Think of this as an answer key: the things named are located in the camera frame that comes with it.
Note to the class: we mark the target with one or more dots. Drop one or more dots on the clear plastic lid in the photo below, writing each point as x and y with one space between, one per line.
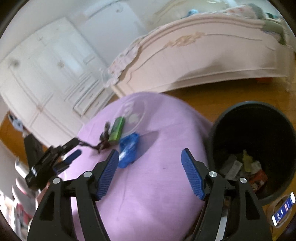
133 111

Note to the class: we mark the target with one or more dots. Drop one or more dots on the round purple mat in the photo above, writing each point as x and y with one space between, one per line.
151 199

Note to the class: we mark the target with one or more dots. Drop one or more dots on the smartphone with lit screen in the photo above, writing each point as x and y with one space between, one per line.
283 211

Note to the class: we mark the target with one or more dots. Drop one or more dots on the white wardrobe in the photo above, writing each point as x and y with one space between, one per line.
55 57

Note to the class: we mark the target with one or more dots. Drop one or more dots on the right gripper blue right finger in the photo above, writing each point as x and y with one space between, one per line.
196 173

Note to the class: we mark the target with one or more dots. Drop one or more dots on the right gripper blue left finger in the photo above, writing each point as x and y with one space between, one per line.
104 173

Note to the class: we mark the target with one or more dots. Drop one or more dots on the cream ornate bed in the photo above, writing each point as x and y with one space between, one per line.
249 40

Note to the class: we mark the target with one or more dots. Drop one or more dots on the blue plastic wrapper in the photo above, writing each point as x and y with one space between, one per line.
128 150

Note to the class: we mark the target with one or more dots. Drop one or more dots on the green snack pack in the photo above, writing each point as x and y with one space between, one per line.
116 130

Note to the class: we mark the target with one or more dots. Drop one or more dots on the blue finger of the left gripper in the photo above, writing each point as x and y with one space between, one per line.
69 159

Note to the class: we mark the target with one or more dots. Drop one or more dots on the black trash bin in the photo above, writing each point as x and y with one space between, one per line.
266 134

